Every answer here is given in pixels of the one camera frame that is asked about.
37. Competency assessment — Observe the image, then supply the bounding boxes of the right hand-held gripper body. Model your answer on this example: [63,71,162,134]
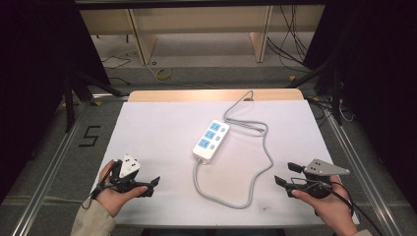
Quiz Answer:
[289,158,351,200]

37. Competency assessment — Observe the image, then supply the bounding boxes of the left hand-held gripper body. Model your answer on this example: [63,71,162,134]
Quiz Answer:
[108,153,155,195]

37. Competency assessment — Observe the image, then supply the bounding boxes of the person's left hand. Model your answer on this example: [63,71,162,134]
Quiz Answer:
[96,158,149,218]

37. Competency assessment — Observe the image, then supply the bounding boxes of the person's right hand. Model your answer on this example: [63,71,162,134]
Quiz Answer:
[290,174,359,230]

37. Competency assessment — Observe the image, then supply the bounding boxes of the white table mat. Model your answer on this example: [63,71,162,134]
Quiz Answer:
[92,99,361,228]

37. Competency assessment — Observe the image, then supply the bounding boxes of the white power strip blue sockets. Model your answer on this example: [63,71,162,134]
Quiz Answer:
[192,119,231,166]

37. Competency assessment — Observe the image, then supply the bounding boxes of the black tripod stand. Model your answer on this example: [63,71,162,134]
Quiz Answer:
[62,70,124,134]
[287,48,348,127]

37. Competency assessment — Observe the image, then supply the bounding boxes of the yellow tape roll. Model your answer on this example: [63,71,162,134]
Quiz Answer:
[154,67,172,82]

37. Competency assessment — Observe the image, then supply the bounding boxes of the dark curtain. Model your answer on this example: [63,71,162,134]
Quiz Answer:
[0,0,112,205]
[303,0,417,214]

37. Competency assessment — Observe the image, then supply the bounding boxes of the light wooden shelf unit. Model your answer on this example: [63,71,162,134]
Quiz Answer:
[79,4,327,66]

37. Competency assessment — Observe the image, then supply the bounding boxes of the grey power strip cable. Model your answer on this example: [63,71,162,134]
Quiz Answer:
[193,89,274,210]

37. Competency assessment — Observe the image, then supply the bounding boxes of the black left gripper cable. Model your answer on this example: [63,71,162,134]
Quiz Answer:
[81,160,121,210]

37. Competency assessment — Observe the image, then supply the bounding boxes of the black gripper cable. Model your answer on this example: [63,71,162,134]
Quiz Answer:
[289,176,385,236]
[81,160,121,210]

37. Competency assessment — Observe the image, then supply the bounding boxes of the aluminium frame rail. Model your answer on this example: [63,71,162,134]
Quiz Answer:
[12,93,131,236]
[308,95,405,236]

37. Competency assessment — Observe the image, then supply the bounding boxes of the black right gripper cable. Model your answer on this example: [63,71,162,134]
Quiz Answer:
[289,176,385,236]

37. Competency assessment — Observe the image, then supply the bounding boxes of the thin black floor cable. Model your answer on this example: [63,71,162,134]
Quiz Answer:
[100,54,133,87]

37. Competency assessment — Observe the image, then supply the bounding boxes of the bundle of black hanging cables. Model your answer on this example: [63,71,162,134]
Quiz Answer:
[266,4,314,72]

